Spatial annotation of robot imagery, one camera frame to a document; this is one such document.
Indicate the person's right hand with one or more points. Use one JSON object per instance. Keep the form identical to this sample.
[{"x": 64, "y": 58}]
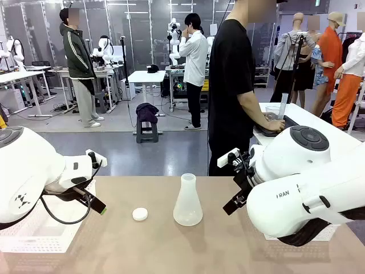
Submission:
[{"x": 274, "y": 125}]

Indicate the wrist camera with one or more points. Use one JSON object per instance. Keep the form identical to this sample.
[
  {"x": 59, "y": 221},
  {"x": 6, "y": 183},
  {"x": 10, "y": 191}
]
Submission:
[
  {"x": 227, "y": 160},
  {"x": 95, "y": 157}
]

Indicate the person's right forearm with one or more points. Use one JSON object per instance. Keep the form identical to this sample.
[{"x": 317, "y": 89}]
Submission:
[{"x": 252, "y": 109}]

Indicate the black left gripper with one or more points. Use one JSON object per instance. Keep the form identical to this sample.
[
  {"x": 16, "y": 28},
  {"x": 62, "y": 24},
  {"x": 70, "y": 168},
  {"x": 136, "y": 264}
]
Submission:
[{"x": 65, "y": 193}]

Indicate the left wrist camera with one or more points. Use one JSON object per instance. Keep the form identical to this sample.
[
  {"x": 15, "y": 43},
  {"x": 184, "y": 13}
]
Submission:
[{"x": 95, "y": 157}]

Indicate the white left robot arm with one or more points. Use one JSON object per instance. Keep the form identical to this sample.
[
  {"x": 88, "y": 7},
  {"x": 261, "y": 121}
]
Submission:
[{"x": 31, "y": 171}]

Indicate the black cap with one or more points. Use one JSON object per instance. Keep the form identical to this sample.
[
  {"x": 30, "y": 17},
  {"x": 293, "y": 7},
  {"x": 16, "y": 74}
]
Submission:
[{"x": 152, "y": 69}]

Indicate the long white desk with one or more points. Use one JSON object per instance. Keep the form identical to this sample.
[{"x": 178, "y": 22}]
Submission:
[{"x": 20, "y": 77}]

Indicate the person in white shirt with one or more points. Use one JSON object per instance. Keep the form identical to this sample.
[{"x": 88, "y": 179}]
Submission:
[{"x": 195, "y": 62}]

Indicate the black office chair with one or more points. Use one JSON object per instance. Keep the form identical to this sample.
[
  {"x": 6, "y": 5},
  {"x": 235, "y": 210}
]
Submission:
[{"x": 42, "y": 68}]

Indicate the dark cloth bundle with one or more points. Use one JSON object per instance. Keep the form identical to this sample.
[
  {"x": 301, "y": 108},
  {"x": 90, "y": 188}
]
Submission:
[{"x": 146, "y": 112}]

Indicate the person in green jacket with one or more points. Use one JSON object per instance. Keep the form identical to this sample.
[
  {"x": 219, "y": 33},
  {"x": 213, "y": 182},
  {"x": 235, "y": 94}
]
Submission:
[{"x": 78, "y": 57}]

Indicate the clear graduated cylinder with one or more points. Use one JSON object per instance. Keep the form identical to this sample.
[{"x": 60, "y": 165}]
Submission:
[{"x": 282, "y": 107}]

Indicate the translucent conical flask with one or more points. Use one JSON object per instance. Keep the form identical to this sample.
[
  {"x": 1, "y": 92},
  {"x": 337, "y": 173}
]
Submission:
[{"x": 188, "y": 208}]

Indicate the white perforated plastic basket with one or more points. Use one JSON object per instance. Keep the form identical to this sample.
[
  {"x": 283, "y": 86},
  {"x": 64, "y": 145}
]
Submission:
[
  {"x": 42, "y": 237},
  {"x": 269, "y": 237}
]

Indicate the grey hoodie mannequin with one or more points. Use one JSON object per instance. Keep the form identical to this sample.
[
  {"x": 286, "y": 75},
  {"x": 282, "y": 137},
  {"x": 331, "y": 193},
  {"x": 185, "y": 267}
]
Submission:
[{"x": 288, "y": 51}]

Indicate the white top orange trousers mannequin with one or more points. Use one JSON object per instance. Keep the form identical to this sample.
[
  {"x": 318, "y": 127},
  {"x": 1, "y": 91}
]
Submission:
[{"x": 350, "y": 85}]

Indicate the black dress mannequin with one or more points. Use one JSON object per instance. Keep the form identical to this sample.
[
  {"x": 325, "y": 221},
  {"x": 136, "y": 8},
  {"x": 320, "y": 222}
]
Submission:
[{"x": 303, "y": 71}]

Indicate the grey plastic stool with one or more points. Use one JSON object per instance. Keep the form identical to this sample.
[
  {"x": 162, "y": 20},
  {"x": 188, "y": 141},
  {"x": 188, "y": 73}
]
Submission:
[{"x": 146, "y": 132}]

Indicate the black plastic tray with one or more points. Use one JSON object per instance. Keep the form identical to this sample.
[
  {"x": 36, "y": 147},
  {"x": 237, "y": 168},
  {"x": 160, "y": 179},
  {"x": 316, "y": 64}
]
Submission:
[{"x": 289, "y": 122}]

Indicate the white round flask cap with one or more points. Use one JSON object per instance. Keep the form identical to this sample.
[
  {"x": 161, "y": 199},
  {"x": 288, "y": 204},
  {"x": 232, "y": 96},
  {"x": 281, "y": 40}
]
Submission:
[{"x": 140, "y": 214}]

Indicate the black tripod stand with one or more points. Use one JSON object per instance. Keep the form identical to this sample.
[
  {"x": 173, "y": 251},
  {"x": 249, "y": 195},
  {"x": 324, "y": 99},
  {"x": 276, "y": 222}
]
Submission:
[{"x": 295, "y": 65}]

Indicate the small white desk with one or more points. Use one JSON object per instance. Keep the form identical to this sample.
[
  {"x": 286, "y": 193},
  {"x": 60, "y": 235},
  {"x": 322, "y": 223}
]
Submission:
[{"x": 146, "y": 77}]

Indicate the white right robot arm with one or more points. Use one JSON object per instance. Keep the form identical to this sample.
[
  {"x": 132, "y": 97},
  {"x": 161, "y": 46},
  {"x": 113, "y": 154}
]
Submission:
[{"x": 302, "y": 194}]

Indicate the person in black t-shirt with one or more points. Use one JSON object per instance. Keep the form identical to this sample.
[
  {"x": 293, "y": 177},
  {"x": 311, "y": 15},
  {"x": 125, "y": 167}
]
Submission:
[{"x": 231, "y": 85}]

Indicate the small grey step stool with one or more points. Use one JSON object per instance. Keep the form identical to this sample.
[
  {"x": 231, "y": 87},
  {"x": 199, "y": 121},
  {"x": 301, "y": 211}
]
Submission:
[{"x": 100, "y": 102}]

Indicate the black camera pole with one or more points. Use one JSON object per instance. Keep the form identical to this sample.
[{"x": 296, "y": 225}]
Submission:
[{"x": 124, "y": 65}]

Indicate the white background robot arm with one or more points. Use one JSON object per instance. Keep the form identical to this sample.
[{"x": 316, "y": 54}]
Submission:
[
  {"x": 17, "y": 54},
  {"x": 174, "y": 42},
  {"x": 106, "y": 51}
]

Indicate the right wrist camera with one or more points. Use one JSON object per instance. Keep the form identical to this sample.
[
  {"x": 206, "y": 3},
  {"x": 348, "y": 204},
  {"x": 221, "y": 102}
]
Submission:
[{"x": 227, "y": 160}]

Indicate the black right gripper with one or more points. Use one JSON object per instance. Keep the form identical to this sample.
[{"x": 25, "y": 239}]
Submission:
[{"x": 245, "y": 179}]

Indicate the orange robe mannequin with hat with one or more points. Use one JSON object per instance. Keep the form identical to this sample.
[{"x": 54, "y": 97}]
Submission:
[{"x": 330, "y": 57}]

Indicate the clear plastic measuring beaker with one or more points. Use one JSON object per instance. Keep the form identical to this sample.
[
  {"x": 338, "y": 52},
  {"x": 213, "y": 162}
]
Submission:
[{"x": 272, "y": 110}]

